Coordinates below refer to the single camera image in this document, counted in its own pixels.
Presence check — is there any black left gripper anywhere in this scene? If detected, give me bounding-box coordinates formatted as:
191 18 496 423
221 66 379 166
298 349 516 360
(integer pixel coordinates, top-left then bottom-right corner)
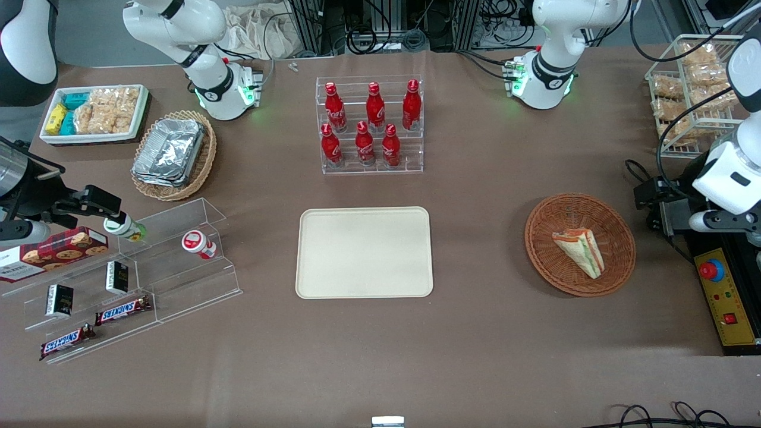
633 178 694 237

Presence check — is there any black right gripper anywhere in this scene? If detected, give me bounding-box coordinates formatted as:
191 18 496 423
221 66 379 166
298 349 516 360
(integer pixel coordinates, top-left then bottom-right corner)
17 156 124 222

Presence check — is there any triangular sandwich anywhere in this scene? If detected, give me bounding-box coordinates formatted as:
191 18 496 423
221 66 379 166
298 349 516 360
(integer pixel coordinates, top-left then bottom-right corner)
552 228 606 280

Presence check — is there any aluminium foil tray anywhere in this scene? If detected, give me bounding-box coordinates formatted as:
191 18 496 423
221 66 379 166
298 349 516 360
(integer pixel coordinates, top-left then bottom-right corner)
131 159 192 189
136 118 206 179

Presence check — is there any white rectangular snack tray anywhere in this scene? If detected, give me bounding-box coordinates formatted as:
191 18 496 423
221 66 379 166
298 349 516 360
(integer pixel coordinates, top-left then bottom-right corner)
39 84 149 146

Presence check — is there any oval tan wicker basket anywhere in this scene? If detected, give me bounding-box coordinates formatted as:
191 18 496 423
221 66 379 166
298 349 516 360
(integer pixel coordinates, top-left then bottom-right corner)
130 110 218 202

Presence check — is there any round brown wicker basket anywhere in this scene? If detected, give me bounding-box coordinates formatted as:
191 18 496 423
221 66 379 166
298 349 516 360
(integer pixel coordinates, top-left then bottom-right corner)
524 193 636 297

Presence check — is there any cream plastic tray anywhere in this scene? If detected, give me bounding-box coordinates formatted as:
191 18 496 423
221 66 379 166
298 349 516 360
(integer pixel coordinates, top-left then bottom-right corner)
295 206 434 299

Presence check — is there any white bottle with green cap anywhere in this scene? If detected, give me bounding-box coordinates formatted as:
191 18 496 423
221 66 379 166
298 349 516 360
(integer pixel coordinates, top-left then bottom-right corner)
103 213 147 243

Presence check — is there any red tartan cookie box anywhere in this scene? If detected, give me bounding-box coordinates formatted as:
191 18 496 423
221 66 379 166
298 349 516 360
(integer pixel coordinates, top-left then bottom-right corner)
0 226 110 284

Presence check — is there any small black box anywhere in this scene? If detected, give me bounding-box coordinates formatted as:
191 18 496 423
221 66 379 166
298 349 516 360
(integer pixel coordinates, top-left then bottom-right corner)
106 261 130 295
46 284 75 318

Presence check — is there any clear pack of fried snacks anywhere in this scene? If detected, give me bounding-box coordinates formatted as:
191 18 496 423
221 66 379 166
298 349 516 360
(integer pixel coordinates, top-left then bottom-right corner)
685 62 733 91
656 119 695 147
680 42 719 67
650 99 691 124
650 75 685 100

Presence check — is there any clear bag of rice crackers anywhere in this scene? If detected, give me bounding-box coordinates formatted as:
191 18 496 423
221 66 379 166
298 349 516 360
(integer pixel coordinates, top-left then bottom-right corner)
74 102 135 136
88 87 141 117

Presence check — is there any yellow snack packet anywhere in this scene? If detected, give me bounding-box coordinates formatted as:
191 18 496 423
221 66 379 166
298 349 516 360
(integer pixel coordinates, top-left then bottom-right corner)
46 104 68 136

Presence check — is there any small bottle with red lid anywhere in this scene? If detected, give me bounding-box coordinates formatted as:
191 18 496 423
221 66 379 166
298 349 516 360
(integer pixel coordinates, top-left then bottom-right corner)
181 230 218 260

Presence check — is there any brown snickers bar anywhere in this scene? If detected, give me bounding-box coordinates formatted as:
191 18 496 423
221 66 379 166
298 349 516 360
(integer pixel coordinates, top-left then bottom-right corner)
39 324 97 362
95 295 153 327

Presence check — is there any clear acrylic stepped shelf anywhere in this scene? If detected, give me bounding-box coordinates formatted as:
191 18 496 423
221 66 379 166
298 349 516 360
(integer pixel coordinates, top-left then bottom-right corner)
0 198 244 365

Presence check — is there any yellow emergency stop control box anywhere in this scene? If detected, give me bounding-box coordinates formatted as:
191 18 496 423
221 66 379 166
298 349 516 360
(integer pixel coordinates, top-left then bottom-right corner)
684 233 761 357

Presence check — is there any beige cloth bag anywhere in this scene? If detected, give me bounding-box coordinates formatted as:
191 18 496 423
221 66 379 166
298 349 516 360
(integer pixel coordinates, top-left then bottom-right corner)
222 5 299 61

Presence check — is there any red cola bottle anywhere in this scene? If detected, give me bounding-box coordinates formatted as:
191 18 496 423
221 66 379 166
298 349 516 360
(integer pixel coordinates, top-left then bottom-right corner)
366 82 386 133
325 82 348 133
355 121 376 166
402 79 422 131
320 124 343 168
381 124 402 168

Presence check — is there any clear acrylic bottle rack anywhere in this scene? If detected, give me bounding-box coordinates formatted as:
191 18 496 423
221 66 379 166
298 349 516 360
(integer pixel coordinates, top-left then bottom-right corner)
316 75 424 175

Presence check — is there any black table cable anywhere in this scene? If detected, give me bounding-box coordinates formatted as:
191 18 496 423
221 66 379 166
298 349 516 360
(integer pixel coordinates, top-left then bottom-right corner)
624 159 662 186

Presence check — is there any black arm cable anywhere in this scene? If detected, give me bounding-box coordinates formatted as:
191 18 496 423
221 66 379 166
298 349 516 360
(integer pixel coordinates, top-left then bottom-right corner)
656 85 741 174
628 0 761 64

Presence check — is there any white wire basket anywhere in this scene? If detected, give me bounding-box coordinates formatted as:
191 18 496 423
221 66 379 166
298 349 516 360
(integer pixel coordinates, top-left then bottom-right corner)
644 34 751 159

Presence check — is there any black floor cable bundle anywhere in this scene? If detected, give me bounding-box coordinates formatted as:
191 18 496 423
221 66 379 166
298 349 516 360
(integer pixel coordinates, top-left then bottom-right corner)
599 401 739 428

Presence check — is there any aluminium frame post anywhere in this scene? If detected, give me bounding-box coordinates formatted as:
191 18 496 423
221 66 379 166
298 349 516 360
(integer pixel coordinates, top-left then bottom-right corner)
460 0 483 52
289 0 326 58

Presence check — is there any coiled black cable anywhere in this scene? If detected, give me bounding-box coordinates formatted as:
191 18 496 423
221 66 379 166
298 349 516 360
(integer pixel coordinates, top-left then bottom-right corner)
347 26 378 55

